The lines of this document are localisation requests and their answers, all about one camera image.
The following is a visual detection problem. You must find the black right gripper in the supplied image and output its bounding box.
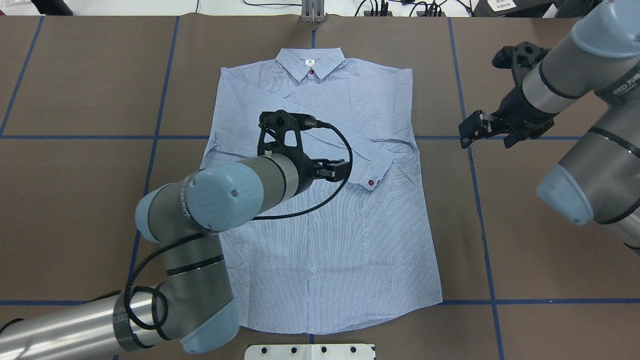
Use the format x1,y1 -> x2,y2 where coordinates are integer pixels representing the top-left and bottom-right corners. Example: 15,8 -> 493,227
459,88 -> 556,150

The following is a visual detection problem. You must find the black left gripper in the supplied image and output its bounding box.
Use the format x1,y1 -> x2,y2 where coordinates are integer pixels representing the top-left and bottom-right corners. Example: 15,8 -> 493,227
297,157 -> 351,194

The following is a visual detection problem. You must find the blue striped button shirt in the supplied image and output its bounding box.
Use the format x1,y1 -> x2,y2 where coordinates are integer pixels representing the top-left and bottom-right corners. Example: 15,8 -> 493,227
201,48 -> 443,335

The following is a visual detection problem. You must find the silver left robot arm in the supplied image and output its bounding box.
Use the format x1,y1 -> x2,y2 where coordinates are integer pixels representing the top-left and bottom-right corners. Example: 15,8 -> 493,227
1,150 -> 352,360

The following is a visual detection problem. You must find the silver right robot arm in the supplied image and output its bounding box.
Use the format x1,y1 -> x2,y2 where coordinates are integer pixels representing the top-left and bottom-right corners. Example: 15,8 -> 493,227
458,0 -> 640,253

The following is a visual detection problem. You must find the black box with label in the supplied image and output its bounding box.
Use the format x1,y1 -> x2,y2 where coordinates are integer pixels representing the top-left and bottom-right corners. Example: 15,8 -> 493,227
472,0 -> 555,18

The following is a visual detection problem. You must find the black left camera cable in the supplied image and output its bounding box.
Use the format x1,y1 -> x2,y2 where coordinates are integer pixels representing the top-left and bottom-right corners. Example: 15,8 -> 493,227
252,120 -> 354,222

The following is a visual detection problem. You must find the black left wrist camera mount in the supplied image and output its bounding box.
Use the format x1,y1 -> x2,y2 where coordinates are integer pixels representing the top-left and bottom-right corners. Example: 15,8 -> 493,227
257,109 -> 320,162

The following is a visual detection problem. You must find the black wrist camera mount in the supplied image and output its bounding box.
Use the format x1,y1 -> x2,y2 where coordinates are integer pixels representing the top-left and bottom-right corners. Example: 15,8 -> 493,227
257,109 -> 320,162
491,41 -> 551,88

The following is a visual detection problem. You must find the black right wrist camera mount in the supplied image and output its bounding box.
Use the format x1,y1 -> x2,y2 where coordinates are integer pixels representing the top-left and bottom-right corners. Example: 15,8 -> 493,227
491,41 -> 551,88

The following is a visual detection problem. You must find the black cable bundle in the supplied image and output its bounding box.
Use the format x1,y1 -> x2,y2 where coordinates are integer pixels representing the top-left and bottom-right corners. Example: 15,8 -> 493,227
243,0 -> 474,18

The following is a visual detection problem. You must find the grey aluminium frame post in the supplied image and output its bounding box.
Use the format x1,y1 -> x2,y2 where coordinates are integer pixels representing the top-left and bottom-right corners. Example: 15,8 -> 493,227
301,0 -> 326,24

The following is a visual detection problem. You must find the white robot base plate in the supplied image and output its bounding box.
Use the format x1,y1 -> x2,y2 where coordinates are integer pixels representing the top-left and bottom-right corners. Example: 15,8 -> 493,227
244,343 -> 377,360

